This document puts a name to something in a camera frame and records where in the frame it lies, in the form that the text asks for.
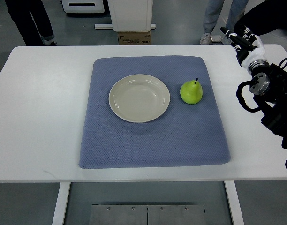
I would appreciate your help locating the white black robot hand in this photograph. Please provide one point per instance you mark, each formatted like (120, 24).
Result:
(249, 48)

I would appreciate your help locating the green pear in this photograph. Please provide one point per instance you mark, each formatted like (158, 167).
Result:
(191, 92)

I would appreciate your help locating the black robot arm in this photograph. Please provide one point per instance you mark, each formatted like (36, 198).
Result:
(269, 86)

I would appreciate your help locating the grey floor socket plate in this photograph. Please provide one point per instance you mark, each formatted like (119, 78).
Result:
(216, 38)

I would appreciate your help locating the beige round plate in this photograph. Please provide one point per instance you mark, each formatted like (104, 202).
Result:
(139, 98)

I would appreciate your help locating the person in black clothes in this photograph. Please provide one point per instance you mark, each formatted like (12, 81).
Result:
(264, 18)

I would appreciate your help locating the blue textured mat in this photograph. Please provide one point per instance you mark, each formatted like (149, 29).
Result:
(184, 135)

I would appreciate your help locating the cardboard box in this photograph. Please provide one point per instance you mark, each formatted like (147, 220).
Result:
(134, 38)

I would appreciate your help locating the white cabinet on stand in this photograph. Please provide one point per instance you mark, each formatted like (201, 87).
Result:
(129, 16)

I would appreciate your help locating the right white table leg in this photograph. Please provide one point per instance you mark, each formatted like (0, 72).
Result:
(233, 202)

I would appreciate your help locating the white table leg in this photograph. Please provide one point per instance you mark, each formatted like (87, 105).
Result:
(61, 203)
(233, 202)

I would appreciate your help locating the white machine with slot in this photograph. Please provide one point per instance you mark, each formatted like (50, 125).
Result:
(83, 6)

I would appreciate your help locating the person in dark trousers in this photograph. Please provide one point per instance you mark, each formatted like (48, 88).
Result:
(32, 21)

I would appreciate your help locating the left white table leg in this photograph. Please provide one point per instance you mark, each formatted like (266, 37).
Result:
(61, 203)

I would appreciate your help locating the metal base plate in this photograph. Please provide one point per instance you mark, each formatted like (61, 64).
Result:
(147, 215)

